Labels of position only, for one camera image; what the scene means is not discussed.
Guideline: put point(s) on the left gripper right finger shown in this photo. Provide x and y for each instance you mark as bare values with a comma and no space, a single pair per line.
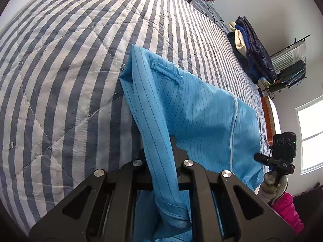
184,176

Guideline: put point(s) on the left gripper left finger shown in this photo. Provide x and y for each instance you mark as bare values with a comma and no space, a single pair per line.
143,176

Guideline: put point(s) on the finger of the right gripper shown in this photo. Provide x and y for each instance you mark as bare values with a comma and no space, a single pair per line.
263,159

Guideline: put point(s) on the blue work garment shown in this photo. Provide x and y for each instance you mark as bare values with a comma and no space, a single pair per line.
214,128

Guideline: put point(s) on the right forearm pink sleeve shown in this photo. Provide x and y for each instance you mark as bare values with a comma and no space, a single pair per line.
285,207

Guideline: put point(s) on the dark hanging clothes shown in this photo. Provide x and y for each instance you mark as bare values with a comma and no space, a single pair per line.
289,76

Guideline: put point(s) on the black clothes rack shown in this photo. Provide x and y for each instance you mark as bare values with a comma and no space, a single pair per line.
267,84

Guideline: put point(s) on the stack of folded dark clothes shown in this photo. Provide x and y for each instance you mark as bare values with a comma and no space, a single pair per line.
250,52

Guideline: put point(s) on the right hand white glove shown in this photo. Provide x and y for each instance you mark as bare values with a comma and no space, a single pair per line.
270,189

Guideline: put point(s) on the orange box with white cover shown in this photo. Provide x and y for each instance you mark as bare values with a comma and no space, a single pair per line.
271,118

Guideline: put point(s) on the window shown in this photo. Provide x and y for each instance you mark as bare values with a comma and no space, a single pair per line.
310,123

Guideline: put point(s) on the striped blue white quilt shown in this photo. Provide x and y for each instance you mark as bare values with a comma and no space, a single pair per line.
63,113

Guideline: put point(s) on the striped cloth on rack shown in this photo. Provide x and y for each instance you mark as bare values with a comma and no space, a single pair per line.
289,56

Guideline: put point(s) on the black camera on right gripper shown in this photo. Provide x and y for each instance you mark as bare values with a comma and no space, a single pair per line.
284,146

